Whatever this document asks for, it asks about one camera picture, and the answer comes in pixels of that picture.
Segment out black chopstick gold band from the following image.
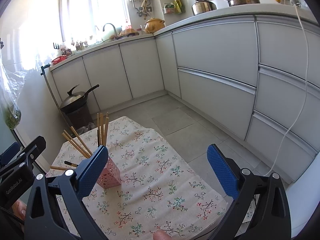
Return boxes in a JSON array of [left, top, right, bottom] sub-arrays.
[[64, 160, 78, 167]]

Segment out white kitchen cabinets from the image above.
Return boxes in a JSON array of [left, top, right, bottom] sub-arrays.
[[51, 14, 319, 181]]

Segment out kitchen faucet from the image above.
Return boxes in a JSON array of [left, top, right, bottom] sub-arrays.
[[101, 23, 118, 41]]

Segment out person's hand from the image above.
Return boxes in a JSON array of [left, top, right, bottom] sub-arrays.
[[153, 230, 171, 240]]

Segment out wooden chopstick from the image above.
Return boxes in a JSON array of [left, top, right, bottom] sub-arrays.
[[71, 126, 93, 156], [97, 113, 100, 131], [62, 130, 90, 158], [99, 113, 104, 145], [103, 112, 109, 146]]

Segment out pink perforated utensil holder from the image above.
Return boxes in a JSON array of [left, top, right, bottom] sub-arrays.
[[97, 157, 121, 189]]

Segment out wooden chopstick lying out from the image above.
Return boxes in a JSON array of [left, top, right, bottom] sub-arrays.
[[50, 165, 69, 171]]

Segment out crumpled plastic bag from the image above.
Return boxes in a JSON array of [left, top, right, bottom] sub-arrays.
[[76, 122, 96, 135]]

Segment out dark brown bin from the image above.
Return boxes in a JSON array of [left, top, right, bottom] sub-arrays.
[[61, 103, 93, 129]]

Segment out floral tablecloth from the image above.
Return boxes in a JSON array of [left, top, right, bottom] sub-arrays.
[[45, 115, 229, 240]]

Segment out black wok with lid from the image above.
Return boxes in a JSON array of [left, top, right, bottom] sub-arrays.
[[60, 84, 99, 113]]

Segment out plastic bag of greens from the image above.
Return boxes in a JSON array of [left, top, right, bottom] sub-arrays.
[[1, 62, 27, 130]]

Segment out red basket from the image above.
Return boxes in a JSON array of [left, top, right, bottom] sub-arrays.
[[52, 55, 67, 65]]

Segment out brown clay pot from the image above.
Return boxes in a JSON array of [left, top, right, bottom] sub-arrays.
[[145, 18, 165, 34]]

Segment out steel kettle pot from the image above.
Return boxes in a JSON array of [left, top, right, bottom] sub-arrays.
[[191, 0, 217, 16]]

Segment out white power cable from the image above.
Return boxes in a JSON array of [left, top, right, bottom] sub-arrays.
[[264, 3, 311, 177]]

